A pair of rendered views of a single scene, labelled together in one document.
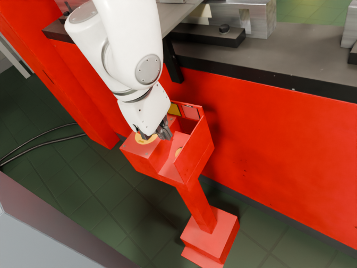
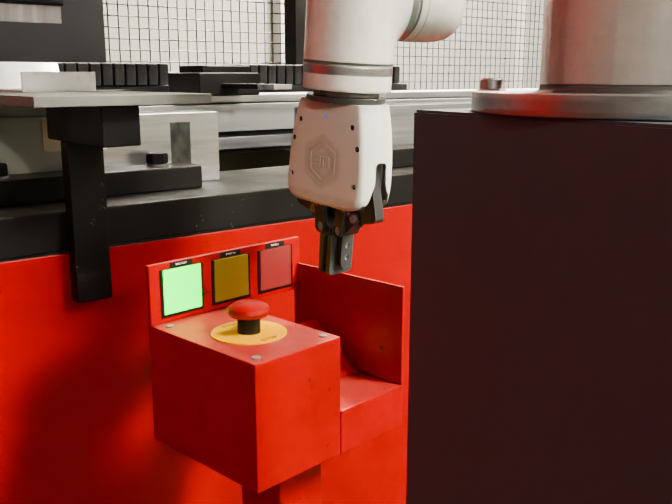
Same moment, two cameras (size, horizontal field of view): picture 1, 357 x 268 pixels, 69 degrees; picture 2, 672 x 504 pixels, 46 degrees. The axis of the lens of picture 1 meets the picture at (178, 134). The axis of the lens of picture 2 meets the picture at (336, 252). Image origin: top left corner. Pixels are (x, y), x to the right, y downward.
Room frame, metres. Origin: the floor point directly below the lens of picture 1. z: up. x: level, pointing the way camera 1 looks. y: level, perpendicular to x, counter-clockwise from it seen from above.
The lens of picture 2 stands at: (0.51, 0.81, 1.02)
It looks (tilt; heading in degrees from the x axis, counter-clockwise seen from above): 12 degrees down; 265
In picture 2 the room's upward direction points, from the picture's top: straight up
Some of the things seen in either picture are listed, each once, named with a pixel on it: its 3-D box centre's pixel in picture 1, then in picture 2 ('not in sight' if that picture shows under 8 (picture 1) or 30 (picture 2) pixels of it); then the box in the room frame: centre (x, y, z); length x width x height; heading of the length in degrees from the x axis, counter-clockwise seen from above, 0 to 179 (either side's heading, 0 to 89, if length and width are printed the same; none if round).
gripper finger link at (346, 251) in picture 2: (158, 134); (349, 242); (0.43, 0.04, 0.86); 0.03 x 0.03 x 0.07; 41
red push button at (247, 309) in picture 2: not in sight; (248, 320); (0.53, 0.08, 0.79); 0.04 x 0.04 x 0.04
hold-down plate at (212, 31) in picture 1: (196, 33); (83, 183); (0.74, -0.18, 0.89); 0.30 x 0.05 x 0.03; 35
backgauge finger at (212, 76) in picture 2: not in sight; (237, 80); (0.56, -0.57, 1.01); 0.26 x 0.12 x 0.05; 125
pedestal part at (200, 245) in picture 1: (208, 236); not in sight; (0.48, 0.07, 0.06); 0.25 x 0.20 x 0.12; 131
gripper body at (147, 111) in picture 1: (145, 102); (342, 144); (0.44, 0.04, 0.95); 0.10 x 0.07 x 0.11; 131
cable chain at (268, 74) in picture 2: not in sight; (318, 74); (0.40, -0.97, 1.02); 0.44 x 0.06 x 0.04; 35
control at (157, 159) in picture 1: (165, 142); (279, 348); (0.50, 0.04, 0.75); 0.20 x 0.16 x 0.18; 41
